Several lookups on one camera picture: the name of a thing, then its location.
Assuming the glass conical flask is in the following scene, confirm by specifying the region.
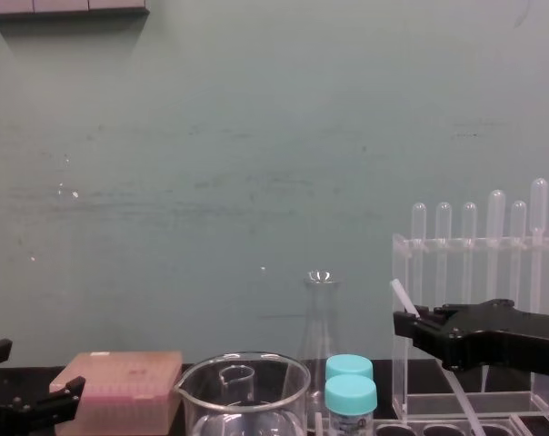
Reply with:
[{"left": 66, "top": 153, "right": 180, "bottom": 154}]
[{"left": 295, "top": 270, "right": 344, "bottom": 412}]

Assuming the grey wall cabinet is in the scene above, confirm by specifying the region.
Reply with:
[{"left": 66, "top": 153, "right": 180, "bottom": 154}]
[{"left": 0, "top": 0, "right": 151, "bottom": 20}]

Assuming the large glass beaker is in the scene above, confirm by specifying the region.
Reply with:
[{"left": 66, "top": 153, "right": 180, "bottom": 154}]
[{"left": 173, "top": 350, "right": 312, "bottom": 436}]

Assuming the short clear plastic pipette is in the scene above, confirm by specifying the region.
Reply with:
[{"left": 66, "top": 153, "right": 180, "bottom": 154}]
[
  {"left": 411, "top": 201, "right": 428, "bottom": 292},
  {"left": 510, "top": 200, "right": 528, "bottom": 303},
  {"left": 461, "top": 201, "right": 478, "bottom": 303},
  {"left": 434, "top": 201, "right": 454, "bottom": 301}
]

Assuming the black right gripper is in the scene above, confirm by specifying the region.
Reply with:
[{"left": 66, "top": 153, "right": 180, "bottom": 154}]
[{"left": 393, "top": 298, "right": 549, "bottom": 376}]

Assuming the clear acrylic pipette rack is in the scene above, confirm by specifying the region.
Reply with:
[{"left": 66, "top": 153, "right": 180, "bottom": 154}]
[{"left": 391, "top": 230, "right": 549, "bottom": 424}]

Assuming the clear glass stirring rod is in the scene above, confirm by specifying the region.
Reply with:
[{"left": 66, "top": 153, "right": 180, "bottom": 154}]
[{"left": 390, "top": 278, "right": 484, "bottom": 431}]

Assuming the tall clear plastic pipette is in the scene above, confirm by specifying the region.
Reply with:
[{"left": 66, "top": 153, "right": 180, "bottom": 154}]
[
  {"left": 487, "top": 189, "right": 507, "bottom": 301},
  {"left": 529, "top": 177, "right": 549, "bottom": 314}
]

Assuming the small glass beaker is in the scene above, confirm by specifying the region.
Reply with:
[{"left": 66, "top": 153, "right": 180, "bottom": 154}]
[{"left": 218, "top": 364, "right": 256, "bottom": 406}]

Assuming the vial with teal cap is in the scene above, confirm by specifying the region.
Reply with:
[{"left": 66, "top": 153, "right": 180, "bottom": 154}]
[
  {"left": 324, "top": 354, "right": 374, "bottom": 381},
  {"left": 324, "top": 374, "right": 379, "bottom": 436}
]

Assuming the pink pipette tip box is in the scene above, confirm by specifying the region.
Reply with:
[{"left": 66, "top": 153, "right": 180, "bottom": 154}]
[{"left": 48, "top": 350, "right": 185, "bottom": 436}]

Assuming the clear plastic holed tray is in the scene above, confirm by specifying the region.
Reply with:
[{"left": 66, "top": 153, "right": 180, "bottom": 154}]
[{"left": 314, "top": 410, "right": 530, "bottom": 436}]

